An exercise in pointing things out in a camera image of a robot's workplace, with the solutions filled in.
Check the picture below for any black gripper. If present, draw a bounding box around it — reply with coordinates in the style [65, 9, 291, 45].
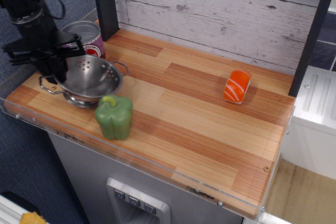
[2, 11, 82, 83]

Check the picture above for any silver metal colander bowl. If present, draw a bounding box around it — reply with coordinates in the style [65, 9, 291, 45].
[39, 55, 130, 108]

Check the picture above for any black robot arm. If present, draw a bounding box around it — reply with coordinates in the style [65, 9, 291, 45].
[1, 0, 86, 84]

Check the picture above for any cherries toy can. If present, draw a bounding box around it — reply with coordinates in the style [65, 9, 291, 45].
[61, 20, 106, 59]

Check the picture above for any green toy bell pepper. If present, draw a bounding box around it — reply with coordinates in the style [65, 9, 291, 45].
[95, 94, 133, 140]

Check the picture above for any grey toy fridge cabinet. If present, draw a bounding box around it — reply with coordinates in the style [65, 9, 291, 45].
[49, 133, 243, 223]

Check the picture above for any yellow black object bottom left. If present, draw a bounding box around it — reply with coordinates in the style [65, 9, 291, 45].
[1, 191, 48, 224]

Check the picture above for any orange salmon sushi toy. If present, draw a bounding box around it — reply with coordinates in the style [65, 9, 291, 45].
[224, 70, 251, 104]

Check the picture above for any white toy sink counter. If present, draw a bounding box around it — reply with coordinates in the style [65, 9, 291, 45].
[280, 66, 335, 179]

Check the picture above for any dark right shelf post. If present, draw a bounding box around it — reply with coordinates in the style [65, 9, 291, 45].
[288, 0, 332, 98]

